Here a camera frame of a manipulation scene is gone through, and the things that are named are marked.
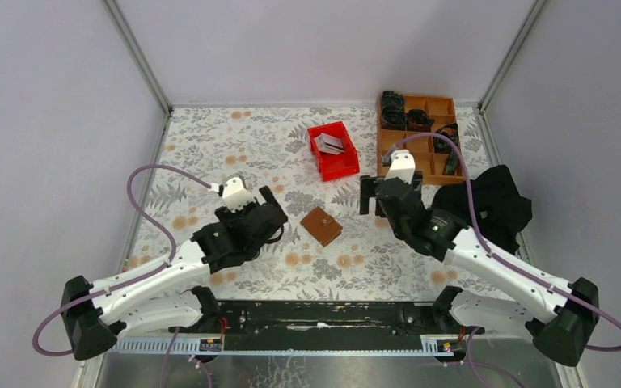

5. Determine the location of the red plastic bin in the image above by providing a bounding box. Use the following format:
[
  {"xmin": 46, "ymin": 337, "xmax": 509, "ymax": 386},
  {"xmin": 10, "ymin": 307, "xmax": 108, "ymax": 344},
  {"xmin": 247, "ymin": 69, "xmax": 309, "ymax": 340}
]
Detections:
[{"xmin": 307, "ymin": 121, "xmax": 360, "ymax": 182}]

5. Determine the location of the brown leather card holder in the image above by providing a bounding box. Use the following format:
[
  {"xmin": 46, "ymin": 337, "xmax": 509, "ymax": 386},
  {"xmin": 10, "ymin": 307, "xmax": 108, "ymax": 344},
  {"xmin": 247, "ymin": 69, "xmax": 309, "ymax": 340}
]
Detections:
[{"xmin": 301, "ymin": 207, "xmax": 343, "ymax": 247}]

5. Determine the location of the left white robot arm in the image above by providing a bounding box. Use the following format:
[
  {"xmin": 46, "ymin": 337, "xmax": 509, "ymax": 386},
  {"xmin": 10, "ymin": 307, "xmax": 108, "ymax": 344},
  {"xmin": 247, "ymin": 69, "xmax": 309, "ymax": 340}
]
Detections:
[{"xmin": 61, "ymin": 186, "xmax": 288, "ymax": 361}]

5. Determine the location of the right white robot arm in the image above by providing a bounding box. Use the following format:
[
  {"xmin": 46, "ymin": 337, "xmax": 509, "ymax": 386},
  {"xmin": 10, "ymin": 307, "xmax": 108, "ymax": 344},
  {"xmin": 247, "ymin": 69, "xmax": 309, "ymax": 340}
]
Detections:
[{"xmin": 359, "ymin": 175, "xmax": 599, "ymax": 367}]

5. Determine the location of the floral table mat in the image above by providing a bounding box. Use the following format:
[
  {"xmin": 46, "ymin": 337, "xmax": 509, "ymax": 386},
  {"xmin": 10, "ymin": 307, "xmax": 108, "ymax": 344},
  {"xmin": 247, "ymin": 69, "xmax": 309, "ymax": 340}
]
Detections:
[{"xmin": 120, "ymin": 106, "xmax": 529, "ymax": 302}]

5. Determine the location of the rolled camouflage belt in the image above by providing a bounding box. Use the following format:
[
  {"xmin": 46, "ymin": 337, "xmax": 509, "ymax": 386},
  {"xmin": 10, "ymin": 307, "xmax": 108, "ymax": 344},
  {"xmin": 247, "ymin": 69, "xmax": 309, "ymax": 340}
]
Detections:
[{"xmin": 380, "ymin": 91, "xmax": 407, "ymax": 130}]

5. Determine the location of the rolled black belt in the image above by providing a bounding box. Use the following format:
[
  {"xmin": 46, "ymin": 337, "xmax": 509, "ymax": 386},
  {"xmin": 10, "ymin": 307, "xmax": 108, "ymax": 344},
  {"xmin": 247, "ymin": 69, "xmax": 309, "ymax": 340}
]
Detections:
[{"xmin": 406, "ymin": 109, "xmax": 435, "ymax": 133}]

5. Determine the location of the orange compartment tray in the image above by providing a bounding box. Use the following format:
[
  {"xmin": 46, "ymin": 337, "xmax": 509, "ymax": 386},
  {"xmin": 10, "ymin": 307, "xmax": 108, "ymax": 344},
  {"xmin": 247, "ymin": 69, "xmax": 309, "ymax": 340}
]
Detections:
[{"xmin": 377, "ymin": 92, "xmax": 464, "ymax": 186}]

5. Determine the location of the black cloth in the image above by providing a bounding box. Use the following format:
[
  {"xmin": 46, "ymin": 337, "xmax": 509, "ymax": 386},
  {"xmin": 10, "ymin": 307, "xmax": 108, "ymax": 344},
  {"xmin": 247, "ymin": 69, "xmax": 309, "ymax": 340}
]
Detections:
[{"xmin": 432, "ymin": 165, "xmax": 533, "ymax": 254}]

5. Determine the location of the perforated metal strip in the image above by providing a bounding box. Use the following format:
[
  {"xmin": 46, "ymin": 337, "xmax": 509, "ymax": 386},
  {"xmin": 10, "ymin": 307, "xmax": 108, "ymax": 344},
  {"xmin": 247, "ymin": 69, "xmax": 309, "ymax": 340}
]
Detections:
[{"xmin": 110, "ymin": 329, "xmax": 457, "ymax": 359}]

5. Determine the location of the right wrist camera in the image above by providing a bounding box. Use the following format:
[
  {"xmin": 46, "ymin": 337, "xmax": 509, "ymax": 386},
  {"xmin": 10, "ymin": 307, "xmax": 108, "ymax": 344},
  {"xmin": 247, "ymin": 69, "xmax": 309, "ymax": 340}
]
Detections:
[{"xmin": 382, "ymin": 150, "xmax": 416, "ymax": 184}]

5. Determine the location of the camouflage strap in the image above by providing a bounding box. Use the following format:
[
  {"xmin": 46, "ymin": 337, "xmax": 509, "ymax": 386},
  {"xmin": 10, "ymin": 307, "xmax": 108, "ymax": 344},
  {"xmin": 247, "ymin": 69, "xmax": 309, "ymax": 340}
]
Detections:
[{"xmin": 432, "ymin": 123, "xmax": 462, "ymax": 175}]

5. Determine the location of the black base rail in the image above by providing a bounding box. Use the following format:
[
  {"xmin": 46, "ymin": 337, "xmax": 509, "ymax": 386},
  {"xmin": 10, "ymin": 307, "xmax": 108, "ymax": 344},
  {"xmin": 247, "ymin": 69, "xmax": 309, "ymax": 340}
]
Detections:
[{"xmin": 168, "ymin": 299, "xmax": 486, "ymax": 352}]

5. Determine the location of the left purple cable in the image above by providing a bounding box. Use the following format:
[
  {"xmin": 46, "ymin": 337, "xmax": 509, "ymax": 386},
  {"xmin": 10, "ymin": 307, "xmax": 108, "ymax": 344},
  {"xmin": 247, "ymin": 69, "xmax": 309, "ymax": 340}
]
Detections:
[{"xmin": 32, "ymin": 164, "xmax": 223, "ymax": 388}]

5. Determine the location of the purple cable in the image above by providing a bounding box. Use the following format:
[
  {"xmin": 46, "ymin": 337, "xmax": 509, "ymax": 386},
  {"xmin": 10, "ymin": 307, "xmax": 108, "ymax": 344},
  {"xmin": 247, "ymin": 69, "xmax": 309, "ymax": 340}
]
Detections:
[
  {"xmin": 382, "ymin": 132, "xmax": 621, "ymax": 388},
  {"xmin": 32, "ymin": 164, "xmax": 223, "ymax": 388}
]

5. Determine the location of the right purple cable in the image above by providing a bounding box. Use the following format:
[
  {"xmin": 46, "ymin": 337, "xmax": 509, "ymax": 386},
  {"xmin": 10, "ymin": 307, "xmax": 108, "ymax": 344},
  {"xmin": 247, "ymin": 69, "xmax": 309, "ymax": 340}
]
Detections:
[{"xmin": 382, "ymin": 132, "xmax": 621, "ymax": 388}]

